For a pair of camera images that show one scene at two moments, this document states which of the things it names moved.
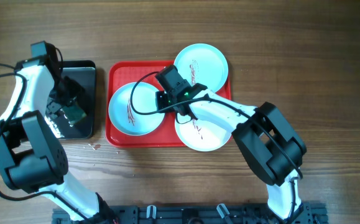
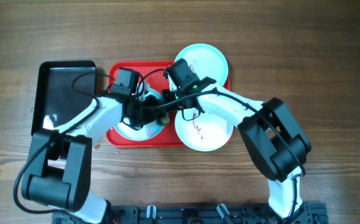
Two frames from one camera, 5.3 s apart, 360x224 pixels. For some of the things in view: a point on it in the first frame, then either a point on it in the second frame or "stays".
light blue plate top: x=203 y=63 stays
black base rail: x=307 y=213 stays
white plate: x=199 y=135 stays
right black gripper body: x=164 y=100 stays
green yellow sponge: x=73 y=112 to x=165 y=120
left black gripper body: x=65 y=93 to x=140 y=117
